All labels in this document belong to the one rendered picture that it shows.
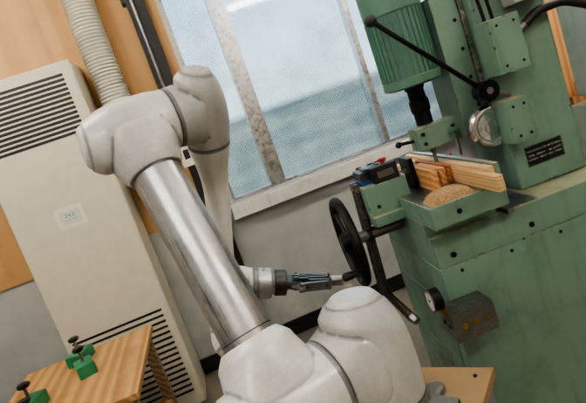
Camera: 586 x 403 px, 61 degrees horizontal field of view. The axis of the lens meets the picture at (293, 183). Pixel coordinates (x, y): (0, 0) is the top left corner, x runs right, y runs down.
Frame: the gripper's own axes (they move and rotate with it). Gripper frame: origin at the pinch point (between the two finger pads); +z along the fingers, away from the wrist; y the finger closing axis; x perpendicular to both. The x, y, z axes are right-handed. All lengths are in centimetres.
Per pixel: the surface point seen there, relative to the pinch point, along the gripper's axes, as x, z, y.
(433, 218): -22.4, 18.5, -21.2
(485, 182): -31.6, 31.1, -22.6
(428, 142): -40.9, 26.6, 3.7
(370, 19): -73, 4, -8
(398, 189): -26.9, 17.0, 1.8
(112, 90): -62, -89, 115
